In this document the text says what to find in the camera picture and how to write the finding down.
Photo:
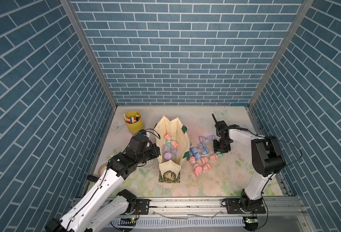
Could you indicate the blue hourglass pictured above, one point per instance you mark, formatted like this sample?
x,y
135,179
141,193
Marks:
x,y
203,149
194,151

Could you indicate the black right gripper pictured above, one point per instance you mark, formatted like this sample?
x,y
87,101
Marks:
x,y
226,149

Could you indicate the cream canvas tote bag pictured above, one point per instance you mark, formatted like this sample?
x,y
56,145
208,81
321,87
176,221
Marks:
x,y
170,170

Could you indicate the yellow cup with markers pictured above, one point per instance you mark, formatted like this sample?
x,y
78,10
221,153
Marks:
x,y
134,121

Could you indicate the blue hourglass left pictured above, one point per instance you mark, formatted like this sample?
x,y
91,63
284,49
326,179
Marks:
x,y
194,151

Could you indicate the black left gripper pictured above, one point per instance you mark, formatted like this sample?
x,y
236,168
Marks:
x,y
155,152

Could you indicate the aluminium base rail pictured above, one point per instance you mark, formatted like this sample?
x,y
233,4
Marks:
x,y
128,213

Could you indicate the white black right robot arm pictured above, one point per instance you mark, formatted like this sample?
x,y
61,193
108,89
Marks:
x,y
267,161

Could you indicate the blue hourglass right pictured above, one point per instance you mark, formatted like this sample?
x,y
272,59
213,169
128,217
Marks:
x,y
203,149

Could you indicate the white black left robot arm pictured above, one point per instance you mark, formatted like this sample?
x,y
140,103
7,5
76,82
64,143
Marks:
x,y
100,191

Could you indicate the purple hourglass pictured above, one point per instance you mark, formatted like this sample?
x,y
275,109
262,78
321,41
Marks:
x,y
203,139
172,150
167,156

